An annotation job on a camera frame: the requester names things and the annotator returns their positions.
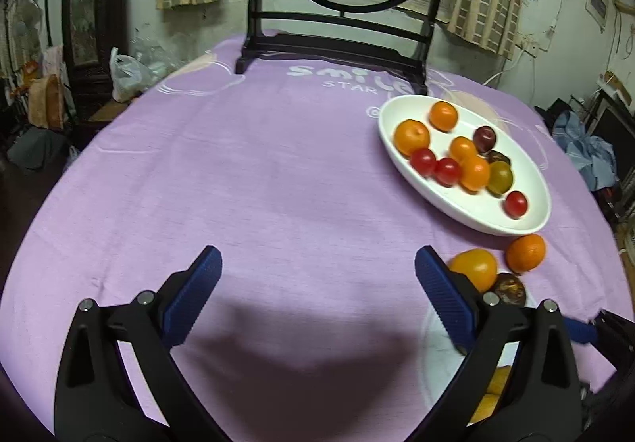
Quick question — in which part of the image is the yellow lemon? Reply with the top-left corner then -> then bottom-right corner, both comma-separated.
486,365 -> 512,396

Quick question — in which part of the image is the purple tablecloth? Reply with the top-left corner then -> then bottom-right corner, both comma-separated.
0,33 -> 618,433

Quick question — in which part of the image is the white oval plate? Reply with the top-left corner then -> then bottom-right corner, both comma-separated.
378,95 -> 552,237

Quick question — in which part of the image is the dark red plum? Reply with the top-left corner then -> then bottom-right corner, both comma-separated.
472,125 -> 498,154

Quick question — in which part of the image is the persimmon painting table screen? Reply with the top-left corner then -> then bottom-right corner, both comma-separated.
235,0 -> 457,98

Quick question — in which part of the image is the small yellow-green fruit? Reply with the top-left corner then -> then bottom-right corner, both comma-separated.
486,161 -> 515,196
469,392 -> 502,424

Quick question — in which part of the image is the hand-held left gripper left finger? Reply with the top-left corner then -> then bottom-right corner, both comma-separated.
54,245 -> 231,442

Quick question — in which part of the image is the orange mandarin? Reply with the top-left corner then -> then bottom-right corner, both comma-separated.
449,136 -> 478,162
506,234 -> 547,274
429,101 -> 458,131
459,155 -> 491,192
449,248 -> 498,294

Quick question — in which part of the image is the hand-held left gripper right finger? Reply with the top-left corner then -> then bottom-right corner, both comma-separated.
415,245 -> 582,442

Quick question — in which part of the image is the white plastic bag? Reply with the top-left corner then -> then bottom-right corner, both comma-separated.
109,46 -> 160,103

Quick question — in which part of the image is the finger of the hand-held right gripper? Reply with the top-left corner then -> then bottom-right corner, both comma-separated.
563,310 -> 635,363

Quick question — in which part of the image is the blue cloth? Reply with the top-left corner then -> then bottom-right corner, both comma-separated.
552,111 -> 621,192

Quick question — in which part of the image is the large yellow-orange citrus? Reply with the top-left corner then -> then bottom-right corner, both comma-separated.
394,119 -> 431,158

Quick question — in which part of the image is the tan cushion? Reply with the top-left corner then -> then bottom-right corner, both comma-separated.
27,75 -> 65,129

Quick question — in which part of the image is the black monitor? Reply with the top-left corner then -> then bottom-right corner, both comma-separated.
593,95 -> 635,145

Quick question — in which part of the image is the white wall panel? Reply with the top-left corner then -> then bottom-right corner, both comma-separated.
585,0 -> 610,31

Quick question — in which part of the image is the red tomato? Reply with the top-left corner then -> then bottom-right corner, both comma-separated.
503,190 -> 529,219
409,147 -> 437,175
434,157 -> 462,187

